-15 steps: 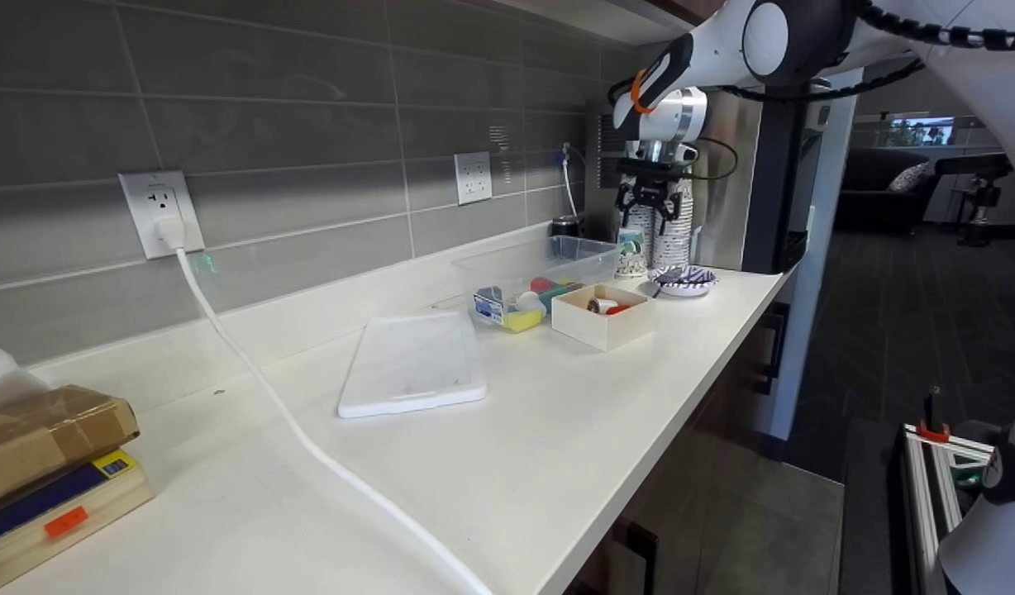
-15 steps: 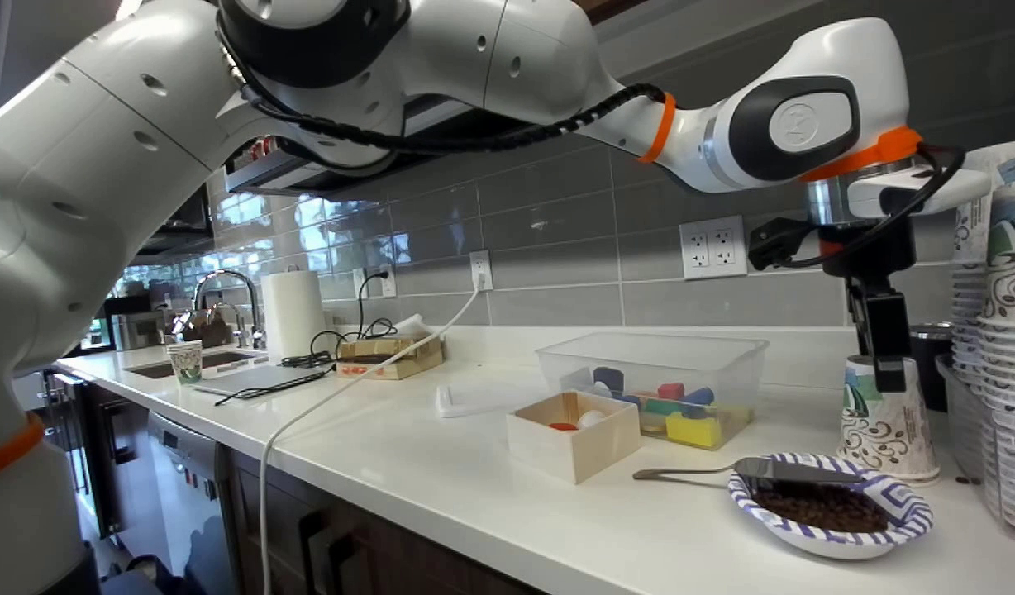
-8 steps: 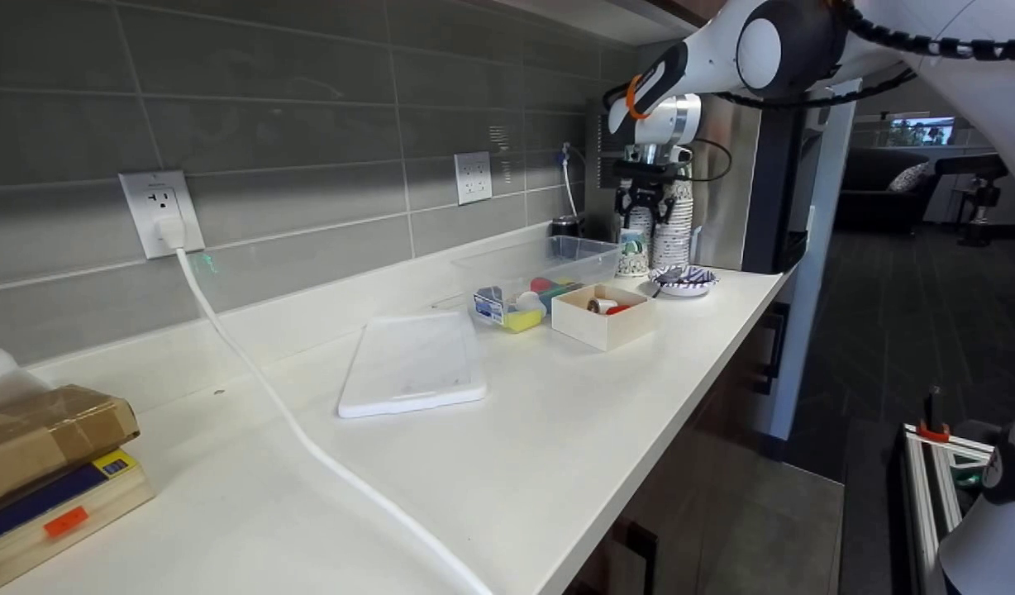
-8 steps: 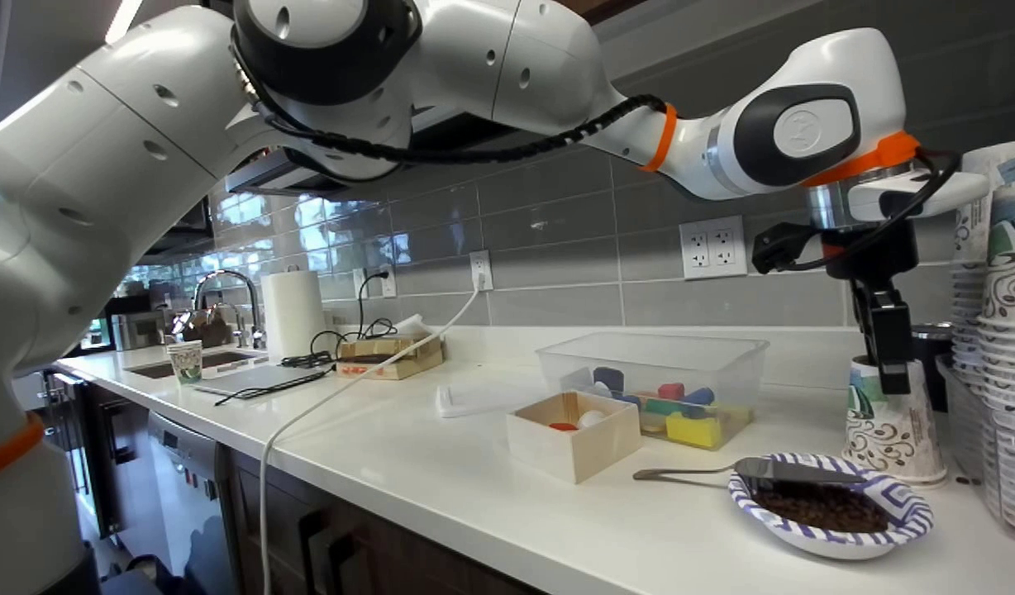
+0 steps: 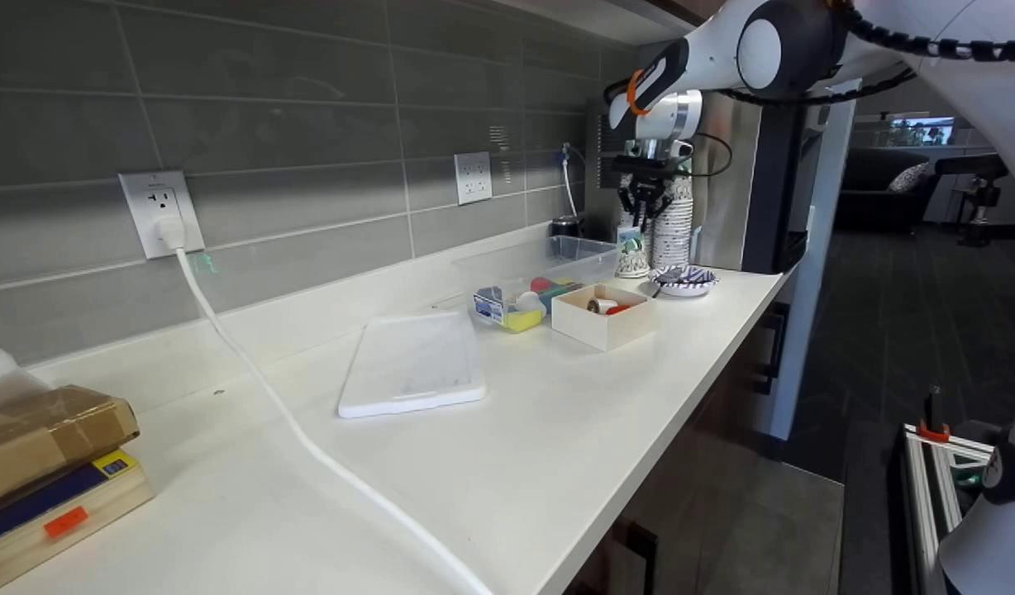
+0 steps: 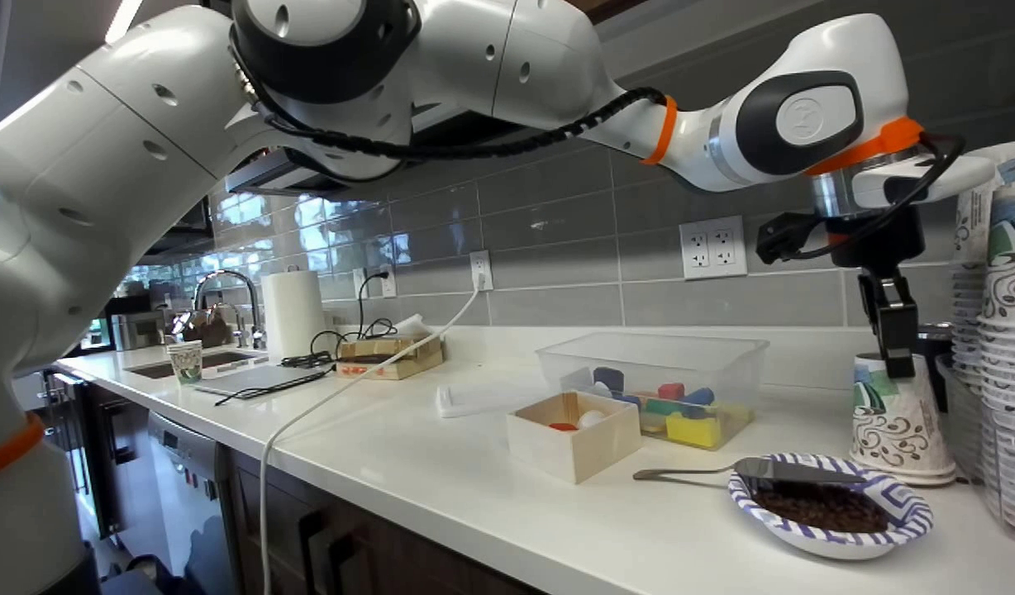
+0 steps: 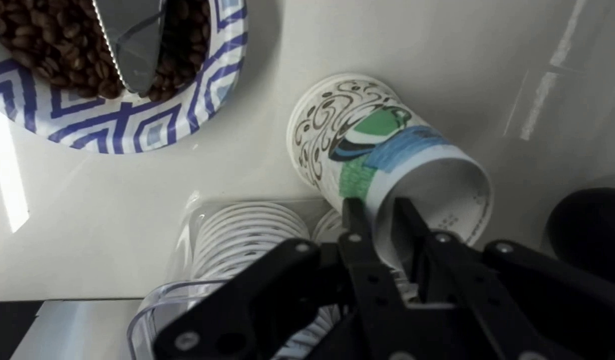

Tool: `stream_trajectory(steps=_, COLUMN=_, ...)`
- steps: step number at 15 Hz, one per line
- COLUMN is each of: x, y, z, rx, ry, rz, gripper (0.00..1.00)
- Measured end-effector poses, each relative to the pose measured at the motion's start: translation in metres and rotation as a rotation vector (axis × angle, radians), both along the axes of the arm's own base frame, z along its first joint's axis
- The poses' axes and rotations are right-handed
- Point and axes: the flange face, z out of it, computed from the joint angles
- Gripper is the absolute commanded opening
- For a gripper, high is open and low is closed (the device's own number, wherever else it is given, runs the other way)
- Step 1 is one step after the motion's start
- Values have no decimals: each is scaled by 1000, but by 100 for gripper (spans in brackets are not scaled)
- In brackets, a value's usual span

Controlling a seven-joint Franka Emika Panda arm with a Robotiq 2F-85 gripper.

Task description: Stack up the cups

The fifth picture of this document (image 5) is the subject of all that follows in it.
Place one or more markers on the patterned paper cup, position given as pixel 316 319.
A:
pixel 631 253

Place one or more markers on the wooden upper cabinet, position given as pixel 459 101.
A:
pixel 575 16

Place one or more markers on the light wooden box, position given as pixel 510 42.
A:
pixel 604 330

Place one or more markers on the clear plastic bin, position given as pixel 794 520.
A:
pixel 578 253

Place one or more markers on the metal spoon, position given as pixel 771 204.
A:
pixel 652 285

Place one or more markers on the brown cardboard box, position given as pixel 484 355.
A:
pixel 44 439

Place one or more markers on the orange black bar clamp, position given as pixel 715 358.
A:
pixel 934 436

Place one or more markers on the black tripod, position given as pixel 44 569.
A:
pixel 986 166

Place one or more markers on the green block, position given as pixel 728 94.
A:
pixel 561 295

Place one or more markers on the background monitor screen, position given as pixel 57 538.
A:
pixel 920 131

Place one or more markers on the aluminium profile robot stand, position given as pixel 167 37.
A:
pixel 926 483

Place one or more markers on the wooden box with orange label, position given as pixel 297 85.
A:
pixel 86 520

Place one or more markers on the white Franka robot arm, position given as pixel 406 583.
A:
pixel 1003 101

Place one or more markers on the tall patterned cup stack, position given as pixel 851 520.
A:
pixel 678 237

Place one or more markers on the white wall outlet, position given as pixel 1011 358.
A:
pixel 474 177
pixel 160 205

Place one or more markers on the red block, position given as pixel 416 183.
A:
pixel 540 285

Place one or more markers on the white item in wooden box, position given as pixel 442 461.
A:
pixel 598 301

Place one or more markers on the red item in wooden box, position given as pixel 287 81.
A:
pixel 618 310

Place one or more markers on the white chair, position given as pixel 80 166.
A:
pixel 915 179

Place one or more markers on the black tumbler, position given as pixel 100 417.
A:
pixel 563 225

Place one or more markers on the blue patterned paper plate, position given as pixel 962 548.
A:
pixel 684 288

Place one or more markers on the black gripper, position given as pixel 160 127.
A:
pixel 652 166

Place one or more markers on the dark wooden lower cabinets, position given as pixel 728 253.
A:
pixel 691 463

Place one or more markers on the blue yellow book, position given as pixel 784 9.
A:
pixel 38 499

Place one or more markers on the white water tube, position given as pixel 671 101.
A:
pixel 570 177

